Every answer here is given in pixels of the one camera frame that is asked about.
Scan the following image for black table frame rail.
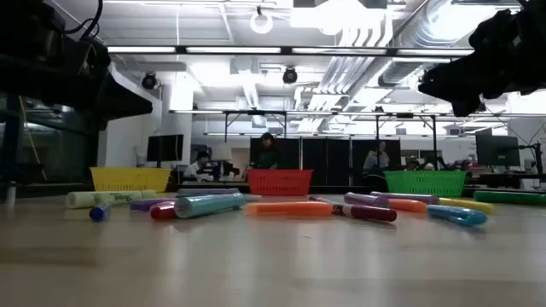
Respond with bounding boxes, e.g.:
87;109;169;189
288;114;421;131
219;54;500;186
0;181;546;201

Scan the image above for yellow plastic basket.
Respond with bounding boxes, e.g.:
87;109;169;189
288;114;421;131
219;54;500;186
89;166;171;193

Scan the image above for green plastic basket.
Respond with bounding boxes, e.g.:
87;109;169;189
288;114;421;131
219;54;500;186
383;170;468;198

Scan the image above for teal highlighter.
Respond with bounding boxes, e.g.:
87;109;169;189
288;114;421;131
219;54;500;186
173;192;247;220

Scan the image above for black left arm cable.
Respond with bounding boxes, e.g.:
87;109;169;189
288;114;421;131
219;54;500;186
62;0;104;40

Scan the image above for thin blue marker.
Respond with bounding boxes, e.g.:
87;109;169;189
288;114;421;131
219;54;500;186
88;200;113;223

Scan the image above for maroon capped white marker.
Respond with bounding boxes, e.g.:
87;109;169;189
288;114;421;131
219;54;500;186
307;194;398;223

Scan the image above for lit overhead frame crossbar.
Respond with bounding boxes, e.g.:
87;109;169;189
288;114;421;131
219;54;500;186
104;43;475;58

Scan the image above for white ring light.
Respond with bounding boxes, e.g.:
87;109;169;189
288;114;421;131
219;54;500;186
249;11;275;36

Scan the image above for black monitor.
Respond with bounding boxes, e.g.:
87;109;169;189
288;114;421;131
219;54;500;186
146;133;185;170
474;134;522;168

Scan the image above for person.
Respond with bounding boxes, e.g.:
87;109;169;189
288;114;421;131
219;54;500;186
251;131;285;171
362;140;392;174
183;150;214;182

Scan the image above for red plastic basket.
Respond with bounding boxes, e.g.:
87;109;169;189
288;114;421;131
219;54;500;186
247;168;314;197

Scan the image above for yellow pole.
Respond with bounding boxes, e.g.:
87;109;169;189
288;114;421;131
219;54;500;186
17;96;49;182

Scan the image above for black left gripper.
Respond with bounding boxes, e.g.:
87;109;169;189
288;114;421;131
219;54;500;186
42;25;154;131

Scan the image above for pale green highlighter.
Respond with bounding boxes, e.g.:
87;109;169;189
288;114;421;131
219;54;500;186
65;189;159;210

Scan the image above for black workstation frame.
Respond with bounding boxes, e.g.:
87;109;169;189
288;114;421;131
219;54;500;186
221;108;440;171

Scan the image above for orange highlighter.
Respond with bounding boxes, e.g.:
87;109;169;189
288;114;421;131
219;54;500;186
386;198;428;214
245;200;334;217

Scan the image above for purple highlighter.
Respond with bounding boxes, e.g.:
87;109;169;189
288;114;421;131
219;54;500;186
369;190;440;206
343;191;392;209
129;197;178;212
176;188;241;198

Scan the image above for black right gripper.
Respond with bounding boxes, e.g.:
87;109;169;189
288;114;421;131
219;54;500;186
417;0;546;119

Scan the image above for magenta capped marker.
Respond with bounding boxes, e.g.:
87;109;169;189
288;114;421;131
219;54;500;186
148;200;178;222

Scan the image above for blue highlighter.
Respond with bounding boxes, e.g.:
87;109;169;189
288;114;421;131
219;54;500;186
426;204;489;228

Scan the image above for black partition panels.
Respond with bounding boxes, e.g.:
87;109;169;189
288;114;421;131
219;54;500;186
249;136;402;187

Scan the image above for white bottle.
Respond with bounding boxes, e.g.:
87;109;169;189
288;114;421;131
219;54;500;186
4;180;17;206

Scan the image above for yellow highlighter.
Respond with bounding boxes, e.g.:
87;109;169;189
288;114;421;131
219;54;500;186
438;196;497;216

